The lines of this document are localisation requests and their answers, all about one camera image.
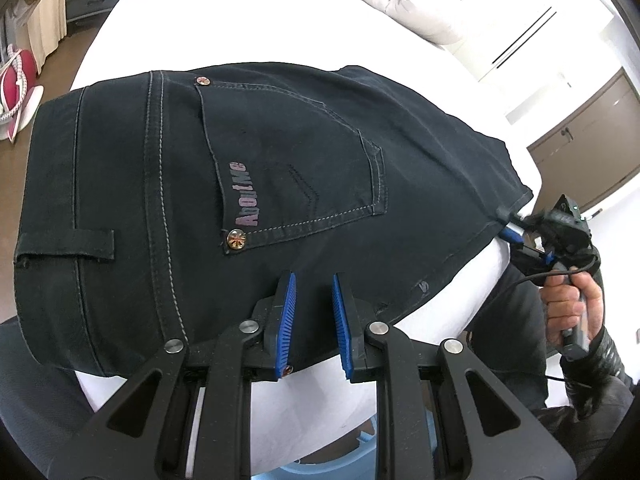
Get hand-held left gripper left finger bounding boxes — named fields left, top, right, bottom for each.
left=47, top=271, right=301, bottom=480

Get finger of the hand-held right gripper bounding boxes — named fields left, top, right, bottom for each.
left=511, top=246, right=555, bottom=273
left=496, top=206, right=531, bottom=247

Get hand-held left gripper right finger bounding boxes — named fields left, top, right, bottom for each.
left=331, top=271, right=576, bottom=480

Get black jeans pants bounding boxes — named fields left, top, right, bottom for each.
left=12, top=62, right=535, bottom=378

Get person's right forearm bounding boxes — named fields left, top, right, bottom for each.
left=559, top=324, right=638, bottom=413

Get person's right hand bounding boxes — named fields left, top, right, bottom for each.
left=540, top=269, right=607, bottom=348

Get person's dark clothed legs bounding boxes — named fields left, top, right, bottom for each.
left=470, top=262, right=638, bottom=480

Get brown wooden cabinet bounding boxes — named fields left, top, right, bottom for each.
left=526, top=66, right=640, bottom=213

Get white wardrobe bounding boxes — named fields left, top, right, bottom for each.
left=440, top=0, right=628, bottom=126

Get white bed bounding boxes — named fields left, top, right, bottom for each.
left=65, top=0, right=551, bottom=477

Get red and white bag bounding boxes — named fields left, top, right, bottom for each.
left=0, top=47, right=46, bottom=143

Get beige curtain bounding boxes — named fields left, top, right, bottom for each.
left=17, top=0, right=71, bottom=68

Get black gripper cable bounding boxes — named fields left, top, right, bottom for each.
left=497, top=252, right=602, bottom=387

